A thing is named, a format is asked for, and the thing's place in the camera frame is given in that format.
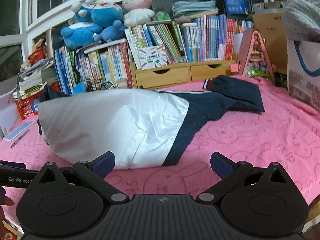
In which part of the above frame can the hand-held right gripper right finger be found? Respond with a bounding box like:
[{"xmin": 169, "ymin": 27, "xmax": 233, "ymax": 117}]
[{"xmin": 197, "ymin": 152, "xmax": 293, "ymax": 204}]

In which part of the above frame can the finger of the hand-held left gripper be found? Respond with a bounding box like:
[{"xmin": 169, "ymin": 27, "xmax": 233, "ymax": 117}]
[{"xmin": 0, "ymin": 161, "xmax": 27, "ymax": 170}]

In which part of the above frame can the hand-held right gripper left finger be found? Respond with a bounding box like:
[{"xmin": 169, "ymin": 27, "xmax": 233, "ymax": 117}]
[{"xmin": 32, "ymin": 152, "xmax": 128, "ymax": 204}]

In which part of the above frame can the navy and white jacket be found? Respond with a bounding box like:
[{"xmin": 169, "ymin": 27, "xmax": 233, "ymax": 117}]
[{"xmin": 37, "ymin": 75, "xmax": 265, "ymax": 170}]

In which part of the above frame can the person's left hand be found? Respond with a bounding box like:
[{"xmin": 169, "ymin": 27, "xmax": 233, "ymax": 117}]
[{"xmin": 0, "ymin": 187, "xmax": 15, "ymax": 220}]

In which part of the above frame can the pen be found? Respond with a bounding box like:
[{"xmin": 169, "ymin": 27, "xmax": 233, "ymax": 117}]
[{"xmin": 10, "ymin": 129, "xmax": 30, "ymax": 148}]

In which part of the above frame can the blue notebook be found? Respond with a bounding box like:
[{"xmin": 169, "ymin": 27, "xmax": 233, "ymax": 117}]
[{"xmin": 3, "ymin": 120, "xmax": 37, "ymax": 142}]

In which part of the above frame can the pink rabbit-print blanket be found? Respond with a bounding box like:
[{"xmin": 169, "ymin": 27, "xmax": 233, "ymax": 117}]
[{"xmin": 0, "ymin": 75, "xmax": 320, "ymax": 230}]

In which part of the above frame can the red patterned box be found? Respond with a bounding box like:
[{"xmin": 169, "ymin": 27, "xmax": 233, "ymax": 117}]
[{"xmin": 0, "ymin": 220, "xmax": 22, "ymax": 240}]

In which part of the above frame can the red plastic crate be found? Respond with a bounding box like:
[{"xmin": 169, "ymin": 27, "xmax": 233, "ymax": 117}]
[{"xmin": 14, "ymin": 81, "xmax": 62, "ymax": 120}]

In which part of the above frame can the miniature black bicycle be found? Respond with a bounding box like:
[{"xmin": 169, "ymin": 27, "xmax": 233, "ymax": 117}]
[{"xmin": 85, "ymin": 78, "xmax": 116, "ymax": 92}]

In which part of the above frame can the small blue plush ball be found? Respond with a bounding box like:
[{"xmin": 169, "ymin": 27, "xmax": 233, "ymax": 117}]
[{"xmin": 73, "ymin": 82, "xmax": 87, "ymax": 95}]

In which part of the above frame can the stack of papers and books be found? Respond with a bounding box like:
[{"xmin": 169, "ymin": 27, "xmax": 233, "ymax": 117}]
[{"xmin": 12, "ymin": 59, "xmax": 59, "ymax": 99}]

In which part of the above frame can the row of tall picture books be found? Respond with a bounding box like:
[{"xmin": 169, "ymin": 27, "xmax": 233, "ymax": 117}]
[{"xmin": 54, "ymin": 39, "xmax": 133, "ymax": 96}]

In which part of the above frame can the wooden drawer organizer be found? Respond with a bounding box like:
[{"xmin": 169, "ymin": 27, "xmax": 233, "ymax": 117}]
[{"xmin": 130, "ymin": 55, "xmax": 238, "ymax": 89}]

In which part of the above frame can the small red basket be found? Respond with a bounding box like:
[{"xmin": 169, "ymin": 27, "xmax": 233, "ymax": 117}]
[{"xmin": 27, "ymin": 47, "xmax": 48, "ymax": 65}]

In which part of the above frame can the white tote bag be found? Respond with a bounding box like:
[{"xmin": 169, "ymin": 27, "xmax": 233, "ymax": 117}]
[{"xmin": 286, "ymin": 37, "xmax": 320, "ymax": 113}]

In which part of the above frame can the pink triangular toy house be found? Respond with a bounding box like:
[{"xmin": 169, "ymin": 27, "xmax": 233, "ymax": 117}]
[{"xmin": 230, "ymin": 29, "xmax": 277, "ymax": 80}]

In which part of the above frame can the white colourful card box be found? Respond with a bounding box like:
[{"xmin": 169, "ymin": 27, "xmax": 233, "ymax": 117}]
[{"xmin": 138, "ymin": 45, "xmax": 168, "ymax": 70}]

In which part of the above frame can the doll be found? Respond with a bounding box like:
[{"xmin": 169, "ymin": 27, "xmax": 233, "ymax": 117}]
[{"xmin": 32, "ymin": 38, "xmax": 47, "ymax": 53}]

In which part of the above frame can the row of thin colourful books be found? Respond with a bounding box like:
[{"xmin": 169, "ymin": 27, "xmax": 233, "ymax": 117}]
[{"xmin": 124, "ymin": 14, "xmax": 254, "ymax": 70}]

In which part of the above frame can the large blue plush toy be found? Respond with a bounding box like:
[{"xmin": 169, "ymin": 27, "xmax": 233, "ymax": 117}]
[{"xmin": 60, "ymin": 21, "xmax": 103, "ymax": 50}]

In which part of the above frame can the brown cardboard box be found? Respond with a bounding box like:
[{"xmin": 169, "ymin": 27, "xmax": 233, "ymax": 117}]
[{"xmin": 252, "ymin": 12, "xmax": 288, "ymax": 74}]

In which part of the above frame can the blue cat plush toy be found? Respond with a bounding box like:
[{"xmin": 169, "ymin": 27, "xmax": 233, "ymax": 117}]
[{"xmin": 71, "ymin": 0, "xmax": 125, "ymax": 28}]

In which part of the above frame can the green plastic toy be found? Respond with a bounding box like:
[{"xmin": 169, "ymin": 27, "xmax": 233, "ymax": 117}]
[{"xmin": 154, "ymin": 11, "xmax": 171, "ymax": 22}]

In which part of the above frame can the stack of pale blue booklets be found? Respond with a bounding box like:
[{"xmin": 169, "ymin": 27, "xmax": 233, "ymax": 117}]
[{"xmin": 172, "ymin": 1, "xmax": 218, "ymax": 18}]

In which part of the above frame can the grey knit hat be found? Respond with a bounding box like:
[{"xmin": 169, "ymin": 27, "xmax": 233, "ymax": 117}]
[{"xmin": 282, "ymin": 0, "xmax": 320, "ymax": 42}]

